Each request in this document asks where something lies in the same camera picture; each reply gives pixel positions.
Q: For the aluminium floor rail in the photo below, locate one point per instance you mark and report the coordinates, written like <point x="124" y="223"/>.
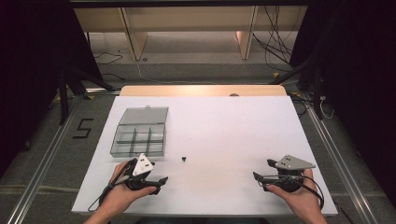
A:
<point x="43" y="168"/>
<point x="342" y="174"/>

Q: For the dark curtain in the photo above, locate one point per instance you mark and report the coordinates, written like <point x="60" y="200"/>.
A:
<point x="28" y="77"/>
<point x="364" y="93"/>

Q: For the person's left hand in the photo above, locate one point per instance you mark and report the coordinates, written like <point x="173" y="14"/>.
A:
<point x="120" y="194"/>

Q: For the light wooden desk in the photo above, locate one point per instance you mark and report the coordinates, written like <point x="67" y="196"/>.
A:
<point x="186" y="18"/>

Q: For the small grey round object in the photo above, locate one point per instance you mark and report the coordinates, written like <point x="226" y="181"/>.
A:
<point x="234" y="94"/>

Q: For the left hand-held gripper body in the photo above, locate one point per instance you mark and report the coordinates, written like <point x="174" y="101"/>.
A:
<point x="142" y="165"/>

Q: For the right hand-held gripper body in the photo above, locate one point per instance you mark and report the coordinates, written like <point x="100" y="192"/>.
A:
<point x="294" y="163"/>

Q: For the person's right hand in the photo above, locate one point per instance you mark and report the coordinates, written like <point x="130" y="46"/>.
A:
<point x="300" y="199"/>

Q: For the clear plastic compartment box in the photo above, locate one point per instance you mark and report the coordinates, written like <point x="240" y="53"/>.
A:
<point x="140" y="137"/>

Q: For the black metal stand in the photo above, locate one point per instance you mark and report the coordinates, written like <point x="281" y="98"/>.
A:
<point x="63" y="99"/>
<point x="317" y="93"/>

